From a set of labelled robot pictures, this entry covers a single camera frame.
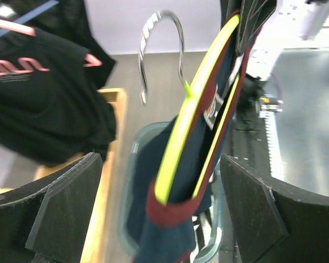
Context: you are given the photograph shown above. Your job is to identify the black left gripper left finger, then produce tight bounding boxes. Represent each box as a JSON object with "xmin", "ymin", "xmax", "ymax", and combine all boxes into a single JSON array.
[{"xmin": 0, "ymin": 153, "xmax": 103, "ymax": 262}]

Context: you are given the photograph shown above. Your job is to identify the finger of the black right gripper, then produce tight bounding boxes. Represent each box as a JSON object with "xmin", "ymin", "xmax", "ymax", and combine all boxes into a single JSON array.
[
  {"xmin": 235, "ymin": 0, "xmax": 277, "ymax": 56},
  {"xmin": 220, "ymin": 0, "xmax": 242, "ymax": 22}
]

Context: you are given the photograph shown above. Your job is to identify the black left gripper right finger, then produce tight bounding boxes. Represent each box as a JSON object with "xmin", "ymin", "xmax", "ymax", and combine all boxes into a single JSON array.
[{"xmin": 220, "ymin": 155, "xmax": 329, "ymax": 262}]

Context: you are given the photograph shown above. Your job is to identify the striped tank top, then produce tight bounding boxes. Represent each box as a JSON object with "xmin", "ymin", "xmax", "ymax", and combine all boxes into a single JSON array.
[{"xmin": 189, "ymin": 175, "xmax": 214, "ymax": 262}]

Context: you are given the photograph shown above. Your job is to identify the neon yellow hanger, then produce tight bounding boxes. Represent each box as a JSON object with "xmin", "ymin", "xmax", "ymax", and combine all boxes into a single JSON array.
[{"xmin": 138, "ymin": 10, "xmax": 240, "ymax": 205}]

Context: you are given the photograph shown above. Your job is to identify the navy maroon-trim tank top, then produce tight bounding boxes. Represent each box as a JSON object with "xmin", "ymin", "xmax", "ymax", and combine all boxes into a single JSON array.
[{"xmin": 126, "ymin": 8, "xmax": 264, "ymax": 263}]

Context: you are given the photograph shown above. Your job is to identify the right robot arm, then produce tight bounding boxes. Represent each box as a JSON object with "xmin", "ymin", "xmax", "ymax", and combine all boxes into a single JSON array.
[{"xmin": 220, "ymin": 1, "xmax": 329, "ymax": 116}]

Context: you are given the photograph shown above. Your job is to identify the black tank top on pink hanger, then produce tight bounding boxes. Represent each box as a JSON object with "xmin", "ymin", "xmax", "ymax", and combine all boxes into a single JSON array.
[{"xmin": 0, "ymin": 28, "xmax": 116, "ymax": 165}]

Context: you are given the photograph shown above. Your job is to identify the light blue hanger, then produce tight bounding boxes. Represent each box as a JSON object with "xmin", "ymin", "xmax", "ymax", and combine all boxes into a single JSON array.
[{"xmin": 0, "ymin": 0, "xmax": 59, "ymax": 38}]

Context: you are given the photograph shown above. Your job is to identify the pink hanger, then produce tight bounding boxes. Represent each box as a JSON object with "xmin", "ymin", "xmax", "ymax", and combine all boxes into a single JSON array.
[{"xmin": 0, "ymin": 16, "xmax": 103, "ymax": 77}]

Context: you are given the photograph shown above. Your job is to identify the wooden clothes rack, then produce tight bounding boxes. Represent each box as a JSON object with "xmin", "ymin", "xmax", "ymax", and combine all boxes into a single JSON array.
[{"xmin": 0, "ymin": 88, "xmax": 127, "ymax": 262}]

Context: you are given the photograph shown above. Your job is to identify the blue plastic tub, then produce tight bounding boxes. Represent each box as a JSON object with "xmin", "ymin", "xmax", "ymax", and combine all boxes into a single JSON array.
[{"xmin": 118, "ymin": 122, "xmax": 224, "ymax": 262}]

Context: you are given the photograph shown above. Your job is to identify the white cable duct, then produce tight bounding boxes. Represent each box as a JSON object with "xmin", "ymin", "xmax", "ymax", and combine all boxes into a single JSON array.
[{"xmin": 259, "ymin": 111, "xmax": 285, "ymax": 181}]

